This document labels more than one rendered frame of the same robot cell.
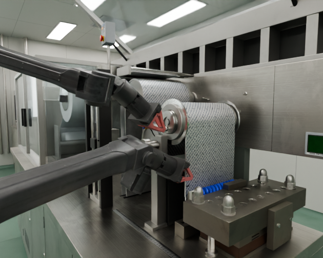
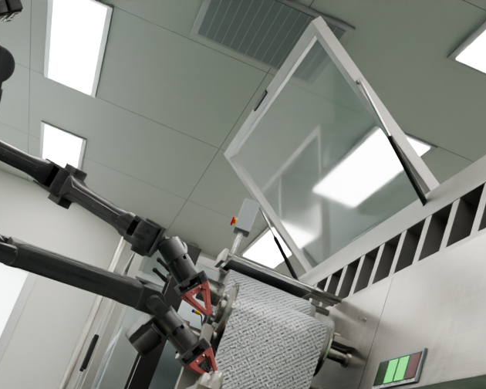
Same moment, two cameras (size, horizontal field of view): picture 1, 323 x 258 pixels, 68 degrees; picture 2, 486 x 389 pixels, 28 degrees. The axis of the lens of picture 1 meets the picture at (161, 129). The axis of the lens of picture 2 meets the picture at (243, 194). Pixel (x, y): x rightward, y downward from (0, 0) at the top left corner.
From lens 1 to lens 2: 1.78 m
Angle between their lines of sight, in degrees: 38
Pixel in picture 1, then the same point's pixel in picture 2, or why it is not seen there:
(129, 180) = (133, 329)
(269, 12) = (411, 211)
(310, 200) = not seen: outside the picture
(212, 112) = (282, 315)
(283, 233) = not seen: outside the picture
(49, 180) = (62, 260)
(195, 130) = (244, 323)
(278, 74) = (390, 289)
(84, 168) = (89, 269)
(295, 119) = (382, 346)
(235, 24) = (390, 225)
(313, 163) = not seen: outside the picture
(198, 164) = (234, 369)
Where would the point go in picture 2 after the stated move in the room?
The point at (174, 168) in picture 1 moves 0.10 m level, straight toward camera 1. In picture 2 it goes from (190, 344) to (169, 330)
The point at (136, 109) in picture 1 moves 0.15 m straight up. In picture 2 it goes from (177, 269) to (199, 214)
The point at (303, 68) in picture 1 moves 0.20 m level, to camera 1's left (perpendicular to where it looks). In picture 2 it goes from (404, 280) to (325, 263)
